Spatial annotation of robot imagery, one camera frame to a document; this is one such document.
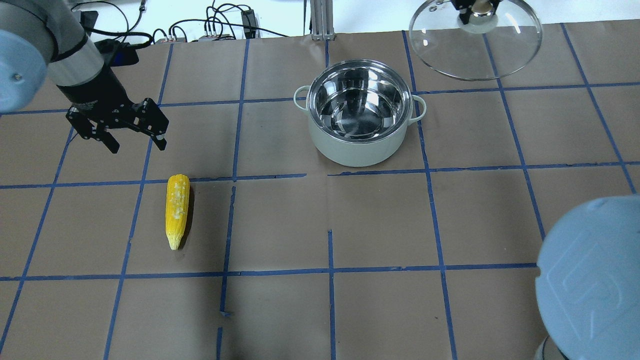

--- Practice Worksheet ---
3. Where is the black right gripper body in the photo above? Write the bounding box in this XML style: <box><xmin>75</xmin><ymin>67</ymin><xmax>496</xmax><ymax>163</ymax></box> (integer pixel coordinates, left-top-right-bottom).
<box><xmin>451</xmin><ymin>0</ymin><xmax>502</xmax><ymax>25</ymax></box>

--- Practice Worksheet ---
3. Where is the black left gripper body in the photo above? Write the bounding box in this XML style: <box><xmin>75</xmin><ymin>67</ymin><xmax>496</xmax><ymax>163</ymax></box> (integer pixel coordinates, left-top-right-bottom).
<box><xmin>66</xmin><ymin>97</ymin><xmax>151</xmax><ymax>141</ymax></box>

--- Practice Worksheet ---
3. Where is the glass pot lid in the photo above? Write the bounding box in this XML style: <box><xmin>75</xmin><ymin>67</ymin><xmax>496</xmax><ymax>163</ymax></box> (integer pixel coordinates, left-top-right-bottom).
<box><xmin>407</xmin><ymin>0</ymin><xmax>543</xmax><ymax>82</ymax></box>

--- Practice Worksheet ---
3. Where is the yellow corn cob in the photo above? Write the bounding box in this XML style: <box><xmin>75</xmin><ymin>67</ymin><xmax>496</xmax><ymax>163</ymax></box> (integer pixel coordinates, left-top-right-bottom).
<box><xmin>165</xmin><ymin>173</ymin><xmax>190</xmax><ymax>251</ymax></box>

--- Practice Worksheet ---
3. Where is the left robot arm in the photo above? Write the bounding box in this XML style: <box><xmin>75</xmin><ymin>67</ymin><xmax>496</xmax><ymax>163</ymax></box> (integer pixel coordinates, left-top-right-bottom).
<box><xmin>1</xmin><ymin>0</ymin><xmax>146</xmax><ymax>154</ymax></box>

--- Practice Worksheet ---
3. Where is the pale green steel pot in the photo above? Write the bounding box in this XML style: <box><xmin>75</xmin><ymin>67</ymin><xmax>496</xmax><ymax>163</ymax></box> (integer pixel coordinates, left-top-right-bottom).
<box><xmin>292</xmin><ymin>58</ymin><xmax>427</xmax><ymax>167</ymax></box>

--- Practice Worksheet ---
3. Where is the black power adapter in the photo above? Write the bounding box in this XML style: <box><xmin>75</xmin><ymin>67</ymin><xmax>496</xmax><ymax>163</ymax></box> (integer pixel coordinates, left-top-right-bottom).
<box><xmin>240</xmin><ymin>9</ymin><xmax>258</xmax><ymax>39</ymax></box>

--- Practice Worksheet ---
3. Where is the black cables bundle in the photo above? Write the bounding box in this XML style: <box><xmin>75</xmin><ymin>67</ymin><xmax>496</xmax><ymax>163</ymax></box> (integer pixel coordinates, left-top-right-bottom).
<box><xmin>70</xmin><ymin>0</ymin><xmax>291</xmax><ymax>51</ymax></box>

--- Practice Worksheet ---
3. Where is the aluminium frame post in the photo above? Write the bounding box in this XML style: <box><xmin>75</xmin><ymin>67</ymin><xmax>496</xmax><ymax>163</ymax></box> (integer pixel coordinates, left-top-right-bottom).
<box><xmin>310</xmin><ymin>0</ymin><xmax>336</xmax><ymax>41</ymax></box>

